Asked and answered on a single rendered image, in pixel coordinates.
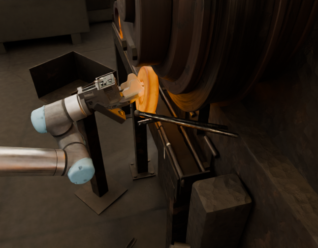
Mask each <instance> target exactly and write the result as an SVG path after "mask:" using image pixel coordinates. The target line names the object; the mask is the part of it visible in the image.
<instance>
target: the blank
mask: <svg viewBox="0 0 318 248"><path fill-rule="evenodd" d="M137 78H138V79H139V81H140V82H143V83H144V94H143V95H141V96H140V97H139V98H138V99H137V100H136V101H135V102H136V109H137V110H140V111H142V112H148V113H155V111H156V107H157V103H158V97H159V81H158V76H157V75H156V74H155V72H154V71H153V69H152V67H149V66H143V67H141V68H140V70H139V73H138V76H137Z"/></svg>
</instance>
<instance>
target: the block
mask: <svg viewBox="0 0 318 248"><path fill-rule="evenodd" d="M251 207H252V200H251V197H250V196H249V194H248V193H247V191H246V189H245V188H244V186H243V184H242V183H241V181H240V179H239V178H238V176H237V175H236V174H227V175H222V176H218V177H213V178H208V179H204V180H199V181H196V182H194V183H193V184H192V190H191V201H190V210H189V219H188V227H187V235H186V243H187V244H190V246H191V248H237V247H238V244H239V241H240V238H241V235H242V233H243V230H244V227H245V224H246V221H247V218H248V216H249V213H250V210H251Z"/></svg>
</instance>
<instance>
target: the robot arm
mask: <svg viewBox="0 0 318 248"><path fill-rule="evenodd" d="M94 82H95V85H94ZM117 84H118V83H117V80H116V78H115V77H114V75H113V74H112V72H110V73H108V74H105V75H102V76H100V77H97V78H96V80H95V81H93V85H92V86H89V87H87V88H84V89H83V88H82V87H78V88H77V90H78V94H75V95H72V96H70V97H67V98H64V99H62V100H59V101H56V102H53V103H51V104H48V105H44V106H43V107H41V108H38V109H36V110H34V111H32V113H31V121H32V124H33V126H34V128H35V130H36V131H37V132H39V133H47V132H49V133H50V134H51V135H52V136H53V137H54V139H55V140H56V141H57V143H58V145H59V148H60V149H41V148H21V147H1V146H0V177H18V176H68V178H69V179H70V181H71V182H72V183H75V184H84V183H86V182H88V181H89V180H90V179H91V178H92V177H93V176H94V174H95V168H94V165H93V161H92V159H91V158H90V156H89V153H88V151H87V149H86V146H85V144H86V143H85V140H84V138H83V136H82V134H81V133H80V132H79V131H78V129H77V128H76V126H75V125H74V123H73V122H75V121H78V120H80V119H83V118H86V117H87V116H89V115H91V114H93V111H92V108H93V109H94V110H96V111H98V112H100V113H102V114H103V115H105V116H107V117H109V118H111V119H113V120H115V121H116V122H118V123H120V124H123V123H124V122H125V121H126V116H125V112H124V111H123V110H121V109H119V108H120V107H124V106H127V105H129V104H131V103H133V102H134V101H136V100H137V99H138V98H139V97H140V96H141V95H143V94H144V83H143V82H140V81H139V79H138V78H137V77H136V75H135V74H133V73H131V74H129V75H128V77H127V81H126V82H124V83H122V84H121V86H119V87H118V85H117ZM123 96H124V97H123Z"/></svg>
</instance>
